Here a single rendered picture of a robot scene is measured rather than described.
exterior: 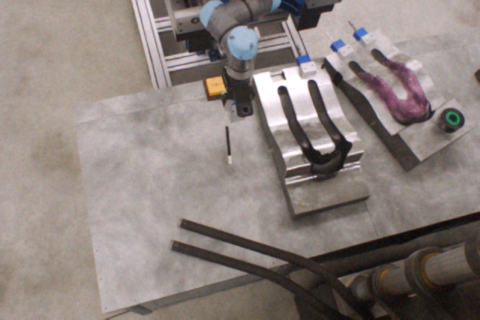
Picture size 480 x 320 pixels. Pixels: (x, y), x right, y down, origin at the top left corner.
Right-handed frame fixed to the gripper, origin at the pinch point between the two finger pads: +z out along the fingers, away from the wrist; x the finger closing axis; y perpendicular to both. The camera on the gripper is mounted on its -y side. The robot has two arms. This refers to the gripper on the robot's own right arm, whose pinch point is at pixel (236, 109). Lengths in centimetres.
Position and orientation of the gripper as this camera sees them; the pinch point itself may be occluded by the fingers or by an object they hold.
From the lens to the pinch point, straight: 145.5
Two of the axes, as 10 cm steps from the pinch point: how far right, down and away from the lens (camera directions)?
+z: -0.7, 3.9, 9.2
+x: -9.6, 2.1, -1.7
